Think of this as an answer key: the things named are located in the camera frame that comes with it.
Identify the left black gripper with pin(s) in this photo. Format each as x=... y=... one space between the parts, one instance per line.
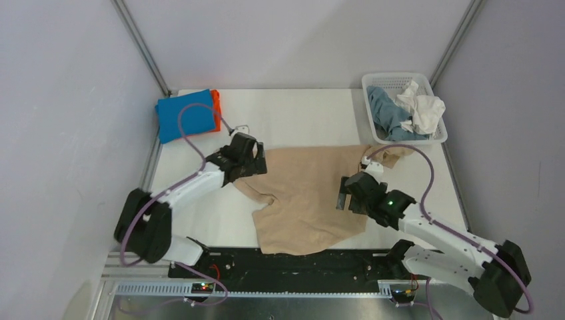
x=256 y=165

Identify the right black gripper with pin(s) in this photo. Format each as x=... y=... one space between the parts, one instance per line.
x=343 y=192

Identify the beige t shirt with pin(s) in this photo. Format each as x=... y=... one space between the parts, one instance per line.
x=300 y=192

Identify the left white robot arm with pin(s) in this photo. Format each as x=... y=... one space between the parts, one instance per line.
x=145 y=226

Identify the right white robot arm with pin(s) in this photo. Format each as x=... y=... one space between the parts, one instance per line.
x=494 y=274

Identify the folded blue t shirt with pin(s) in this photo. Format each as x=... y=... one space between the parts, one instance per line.
x=167 y=111

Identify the folded orange t shirt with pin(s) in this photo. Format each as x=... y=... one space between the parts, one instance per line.
x=199 y=120

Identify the grey blue t shirt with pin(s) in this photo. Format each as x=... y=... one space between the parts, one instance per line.
x=394 y=120

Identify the white t shirt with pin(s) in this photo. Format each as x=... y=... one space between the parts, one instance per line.
x=425 y=112

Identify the right controller board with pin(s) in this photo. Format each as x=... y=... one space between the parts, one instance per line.
x=402 y=297

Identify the controller board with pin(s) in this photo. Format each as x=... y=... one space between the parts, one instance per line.
x=402 y=297
x=202 y=288

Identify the white plastic basket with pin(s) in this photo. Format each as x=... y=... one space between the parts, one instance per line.
x=393 y=83

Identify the left controller board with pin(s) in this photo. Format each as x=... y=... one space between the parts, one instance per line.
x=202 y=288

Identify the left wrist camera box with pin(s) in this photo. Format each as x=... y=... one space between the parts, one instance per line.
x=240 y=129

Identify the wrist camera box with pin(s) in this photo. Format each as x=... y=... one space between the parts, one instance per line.
x=373 y=168
x=240 y=129

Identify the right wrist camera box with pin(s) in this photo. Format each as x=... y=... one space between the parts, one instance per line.
x=373 y=168

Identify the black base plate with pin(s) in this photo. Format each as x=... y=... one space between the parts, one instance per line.
x=247 y=270

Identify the aluminium frame rail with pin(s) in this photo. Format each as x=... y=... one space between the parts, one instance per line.
x=167 y=279

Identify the left corner aluminium post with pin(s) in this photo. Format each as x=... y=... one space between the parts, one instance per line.
x=139 y=42

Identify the corner aluminium post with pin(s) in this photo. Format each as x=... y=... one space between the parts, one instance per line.
x=470 y=16
x=139 y=42

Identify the right corner aluminium post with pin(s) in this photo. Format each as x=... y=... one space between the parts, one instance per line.
x=470 y=16

